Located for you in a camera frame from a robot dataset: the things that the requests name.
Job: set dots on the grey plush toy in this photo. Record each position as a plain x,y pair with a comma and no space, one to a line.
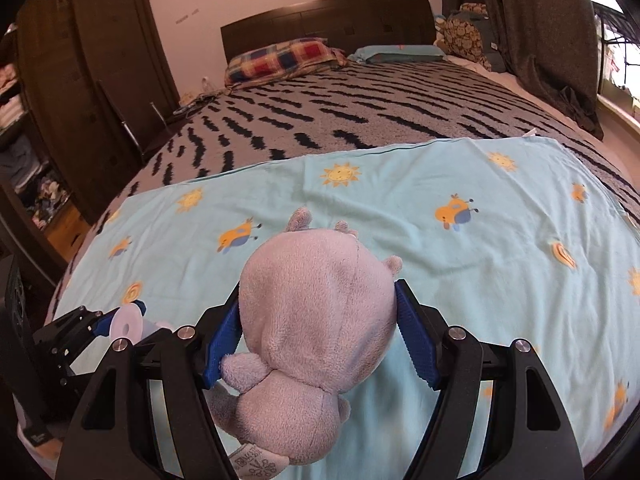
310,320

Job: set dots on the plaid pillow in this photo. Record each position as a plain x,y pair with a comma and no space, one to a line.
285,60

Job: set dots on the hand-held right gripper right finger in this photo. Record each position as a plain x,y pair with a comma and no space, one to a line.
420,345

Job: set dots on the dark brown curtain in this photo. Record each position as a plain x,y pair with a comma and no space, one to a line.
540,35

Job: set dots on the teal pillow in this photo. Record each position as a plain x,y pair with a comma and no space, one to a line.
395,53

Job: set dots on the white tape roll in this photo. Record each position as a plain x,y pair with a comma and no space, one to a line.
117,320

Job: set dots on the metal frame chair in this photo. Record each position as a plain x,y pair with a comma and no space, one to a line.
132,135

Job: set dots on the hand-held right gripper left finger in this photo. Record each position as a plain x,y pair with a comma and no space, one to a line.
222,345

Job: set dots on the stacked clothes on shelf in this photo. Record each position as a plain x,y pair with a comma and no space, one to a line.
20,125

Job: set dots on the light blue printed blanket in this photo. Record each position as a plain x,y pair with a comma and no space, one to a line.
450,270

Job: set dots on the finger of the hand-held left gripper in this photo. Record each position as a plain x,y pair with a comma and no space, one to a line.
102,325
138,306

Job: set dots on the dark wooden wardrobe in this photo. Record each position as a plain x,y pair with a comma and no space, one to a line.
100,85

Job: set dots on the dark wooden headboard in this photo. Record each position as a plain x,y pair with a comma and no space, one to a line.
325,20

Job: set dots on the grey black patterned bedspread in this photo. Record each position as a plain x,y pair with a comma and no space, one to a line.
350,105

